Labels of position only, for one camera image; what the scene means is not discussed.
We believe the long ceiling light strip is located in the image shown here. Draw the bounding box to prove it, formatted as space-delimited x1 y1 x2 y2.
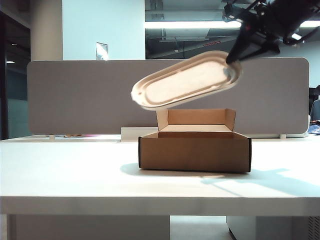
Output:
144 20 320 30

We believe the person in dark clothes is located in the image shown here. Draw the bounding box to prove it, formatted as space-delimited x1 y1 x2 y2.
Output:
309 84 320 123

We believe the gray fabric desk partition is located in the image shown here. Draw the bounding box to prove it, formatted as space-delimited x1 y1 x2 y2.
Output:
26 57 310 139

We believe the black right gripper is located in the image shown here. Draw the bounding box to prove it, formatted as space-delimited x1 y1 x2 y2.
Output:
226 0 320 63

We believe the blue patterned cloth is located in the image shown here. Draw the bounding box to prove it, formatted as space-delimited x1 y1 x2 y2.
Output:
308 123 320 136

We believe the wall poster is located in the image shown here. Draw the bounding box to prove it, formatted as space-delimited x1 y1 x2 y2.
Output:
95 41 109 61

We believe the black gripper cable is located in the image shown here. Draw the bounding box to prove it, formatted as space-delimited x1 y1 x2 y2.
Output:
281 23 320 46

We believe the brown cardboard box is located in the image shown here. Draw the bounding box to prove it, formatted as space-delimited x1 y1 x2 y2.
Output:
137 108 252 174

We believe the beige pulp oval lid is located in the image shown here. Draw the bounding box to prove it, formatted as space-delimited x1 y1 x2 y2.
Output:
130 49 245 112

